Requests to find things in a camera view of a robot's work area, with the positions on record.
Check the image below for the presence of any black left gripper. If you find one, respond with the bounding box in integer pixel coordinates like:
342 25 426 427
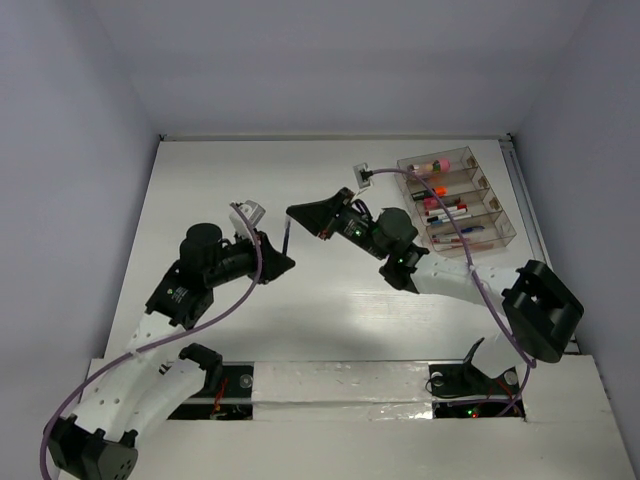
205 225 293 286

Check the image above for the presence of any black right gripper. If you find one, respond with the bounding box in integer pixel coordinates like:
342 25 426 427
285 190 388 262

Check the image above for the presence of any purple gel pen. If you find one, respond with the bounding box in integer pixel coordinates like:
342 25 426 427
282 229 290 255

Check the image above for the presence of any pink black highlighter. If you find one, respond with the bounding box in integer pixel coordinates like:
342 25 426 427
423 197 447 211

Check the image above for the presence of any white pen blue cap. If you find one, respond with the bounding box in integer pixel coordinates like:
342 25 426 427
428 213 473 226

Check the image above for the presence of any red ballpoint pen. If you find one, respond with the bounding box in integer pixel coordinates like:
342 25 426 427
432 237 470 245

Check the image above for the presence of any white pen red cap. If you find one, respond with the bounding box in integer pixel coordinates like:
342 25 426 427
426 204 468 222

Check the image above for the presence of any dark blue ballpoint pen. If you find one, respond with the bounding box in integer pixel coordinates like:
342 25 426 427
432 225 486 238

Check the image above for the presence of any red gel pen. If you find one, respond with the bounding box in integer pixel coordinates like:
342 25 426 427
442 243 497 255

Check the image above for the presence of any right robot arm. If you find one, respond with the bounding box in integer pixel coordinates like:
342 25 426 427
286 188 584 394

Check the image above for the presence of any clear plastic organizer tray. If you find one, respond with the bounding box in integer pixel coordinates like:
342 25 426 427
395 146 516 257

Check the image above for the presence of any white foam front board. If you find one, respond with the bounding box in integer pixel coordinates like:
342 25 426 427
49 355 631 480

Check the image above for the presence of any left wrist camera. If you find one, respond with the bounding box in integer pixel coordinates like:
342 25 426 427
229 200 266 238

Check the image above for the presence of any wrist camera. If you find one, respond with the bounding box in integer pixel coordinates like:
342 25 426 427
353 162 374 191
229 200 266 238

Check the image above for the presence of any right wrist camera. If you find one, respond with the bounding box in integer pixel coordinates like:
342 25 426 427
353 162 374 191

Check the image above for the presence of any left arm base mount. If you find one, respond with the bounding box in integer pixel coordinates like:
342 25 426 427
168 363 254 421

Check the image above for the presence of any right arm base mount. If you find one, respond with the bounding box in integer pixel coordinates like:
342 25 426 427
425 338 526 419

